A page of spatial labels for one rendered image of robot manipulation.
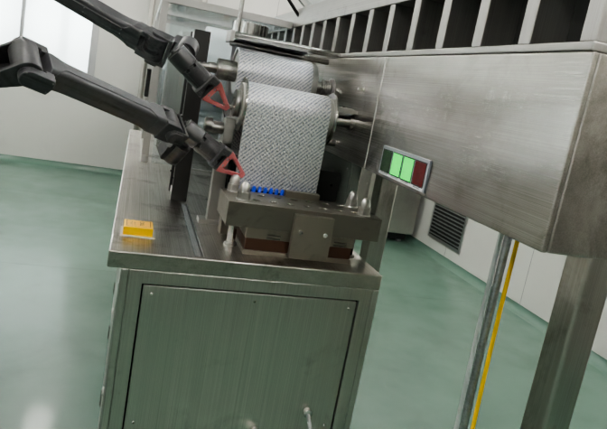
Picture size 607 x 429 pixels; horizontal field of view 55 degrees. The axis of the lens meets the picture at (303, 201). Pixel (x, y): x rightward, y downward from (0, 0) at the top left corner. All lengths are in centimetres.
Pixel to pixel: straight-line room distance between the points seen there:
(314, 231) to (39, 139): 600
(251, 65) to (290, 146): 33
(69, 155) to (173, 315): 590
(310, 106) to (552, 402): 93
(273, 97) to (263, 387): 75
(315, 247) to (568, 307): 61
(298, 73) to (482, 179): 91
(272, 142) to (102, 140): 566
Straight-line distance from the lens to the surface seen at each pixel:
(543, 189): 96
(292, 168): 163
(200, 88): 159
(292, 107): 161
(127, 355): 146
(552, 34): 111
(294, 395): 157
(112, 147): 719
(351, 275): 147
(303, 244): 145
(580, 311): 114
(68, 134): 721
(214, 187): 168
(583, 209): 98
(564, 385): 119
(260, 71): 183
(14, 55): 131
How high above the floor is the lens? 131
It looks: 10 degrees down
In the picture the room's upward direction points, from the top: 10 degrees clockwise
